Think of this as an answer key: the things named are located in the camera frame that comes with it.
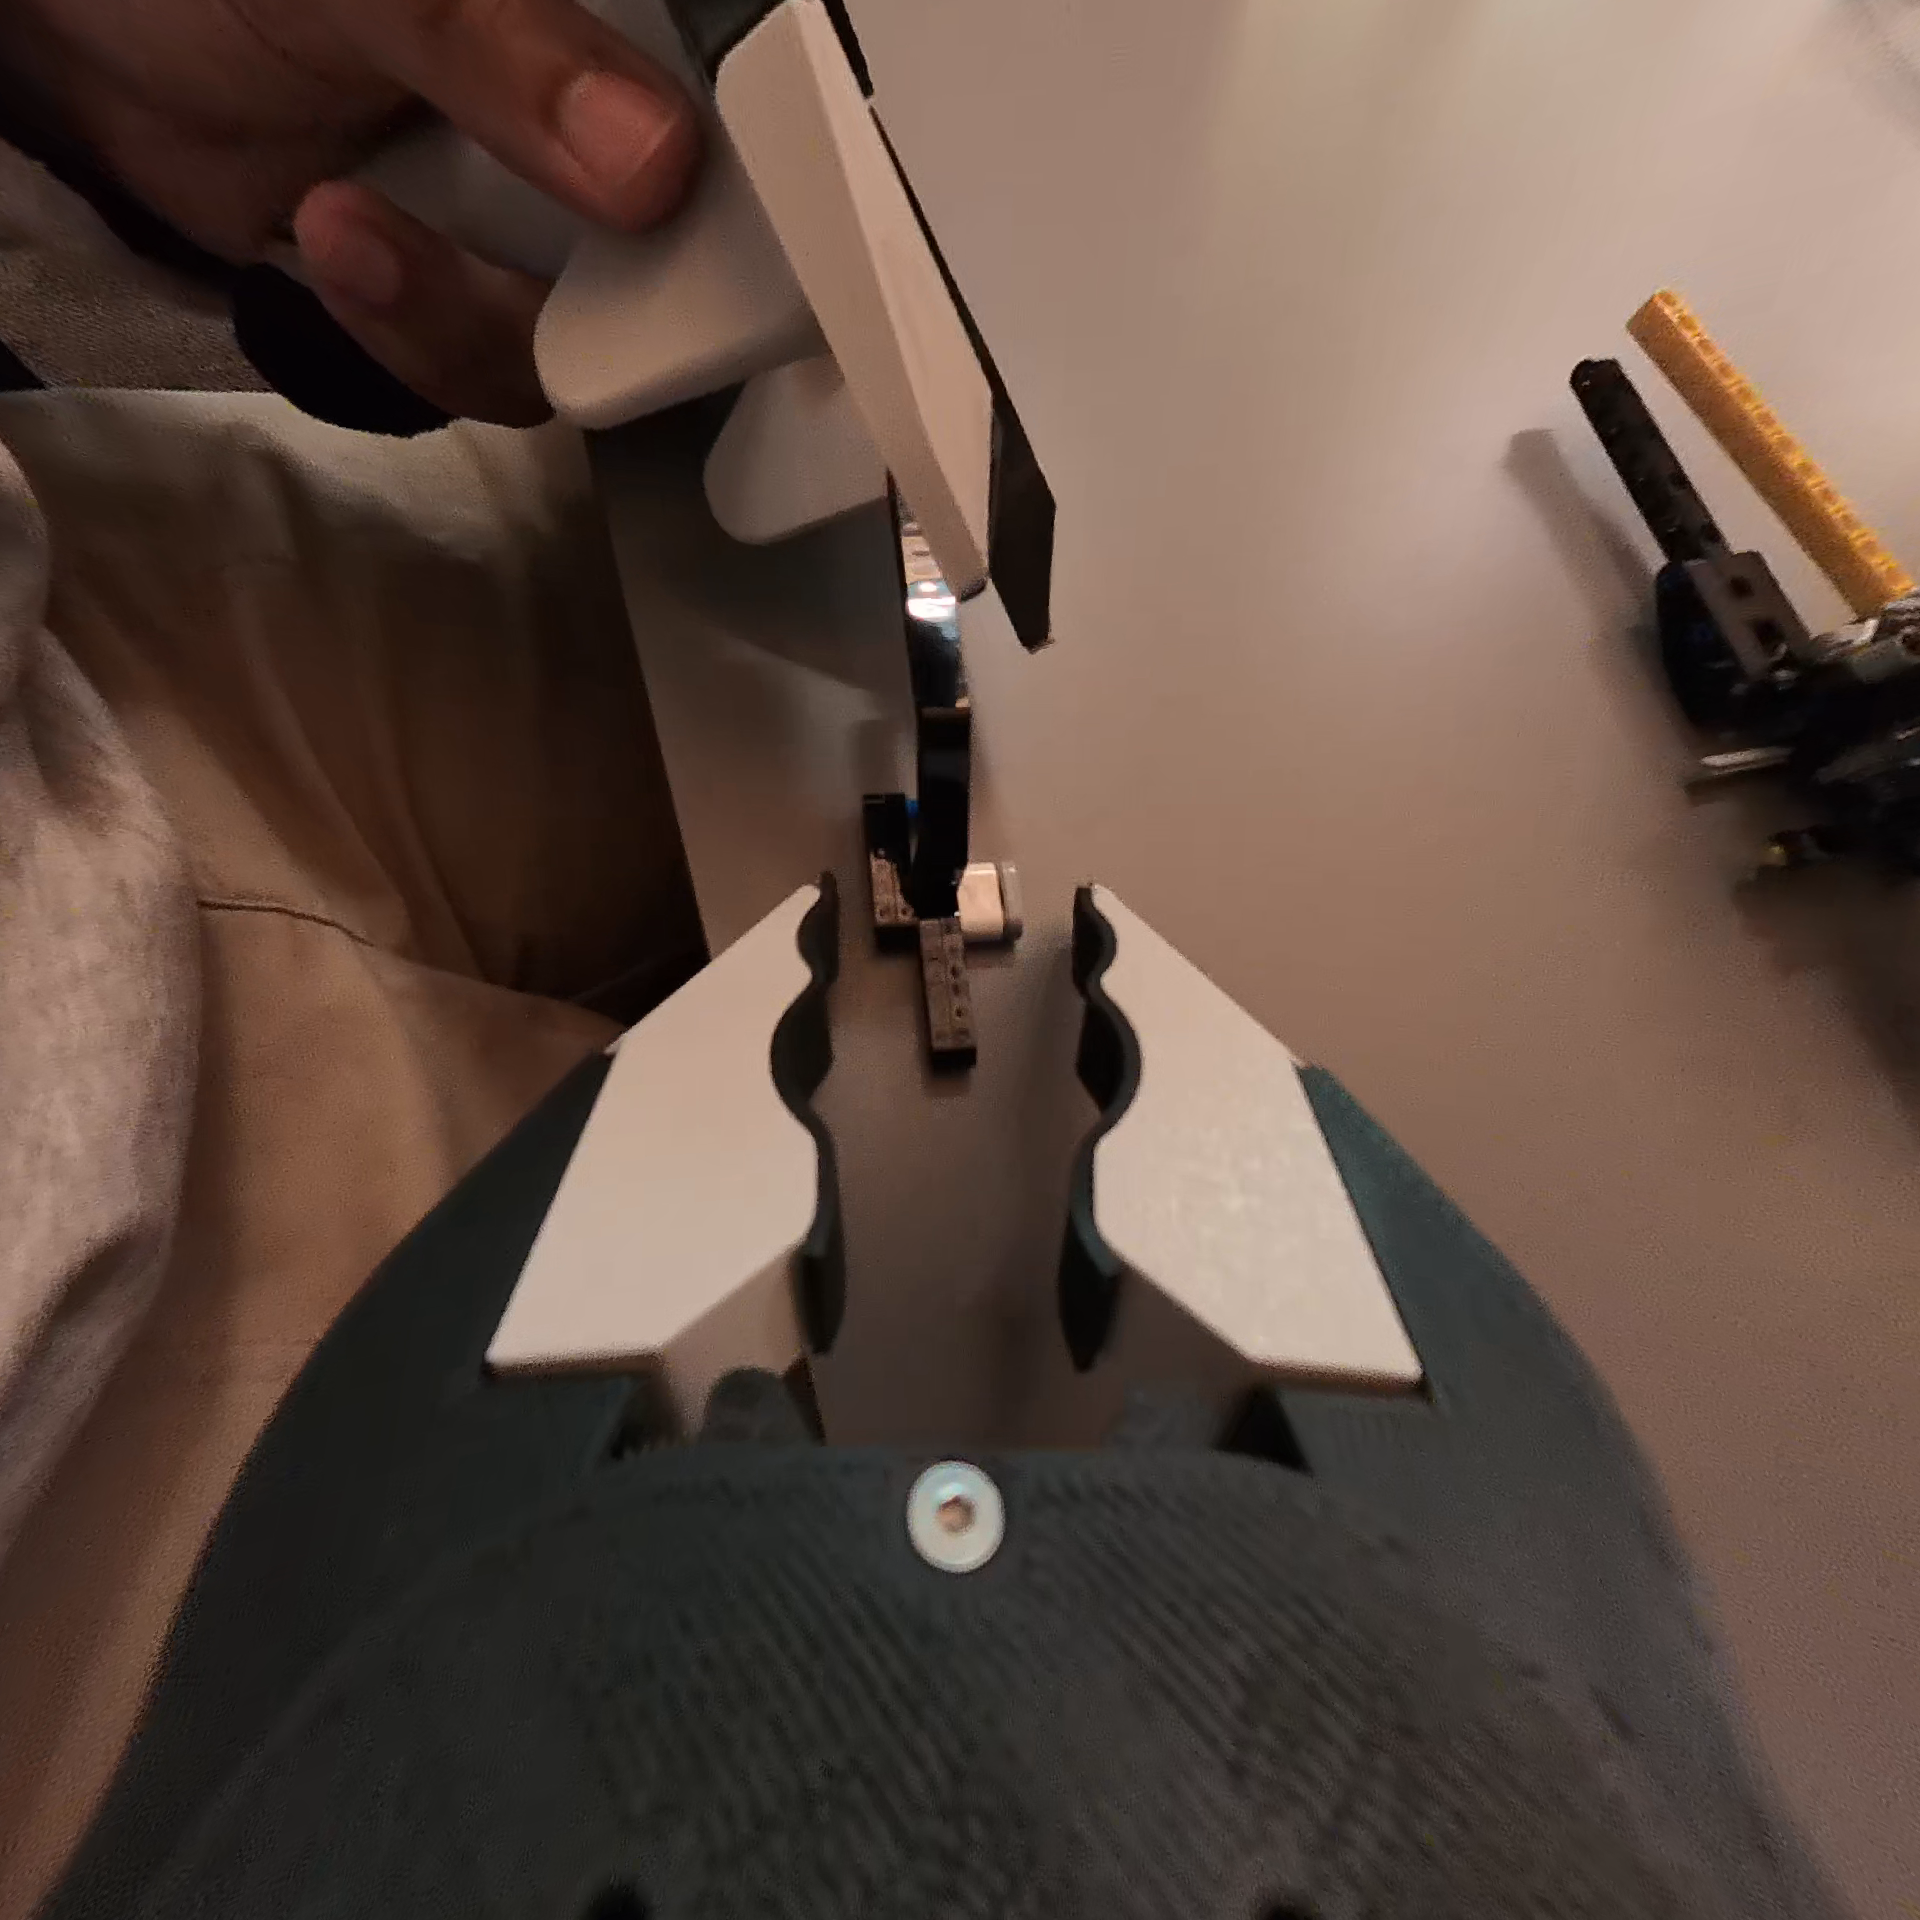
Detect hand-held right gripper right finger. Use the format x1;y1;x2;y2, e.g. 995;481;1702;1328
1063;886;1423;1397

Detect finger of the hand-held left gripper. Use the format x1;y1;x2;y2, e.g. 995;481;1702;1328
536;0;999;601
703;0;1059;654

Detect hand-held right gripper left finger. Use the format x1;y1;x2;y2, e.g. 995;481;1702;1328
481;873;854;1445

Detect small dark lego assembly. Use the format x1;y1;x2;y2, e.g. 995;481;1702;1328
861;792;981;1072

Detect black lego beam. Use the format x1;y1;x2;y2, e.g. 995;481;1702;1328
896;478;981;921

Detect lego model with yellow beam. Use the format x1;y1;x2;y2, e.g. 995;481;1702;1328
1568;288;1920;889

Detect person's left hand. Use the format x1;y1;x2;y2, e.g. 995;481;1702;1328
0;0;700;430

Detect person's beige trousers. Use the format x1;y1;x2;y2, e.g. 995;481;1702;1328
0;383;710;1920

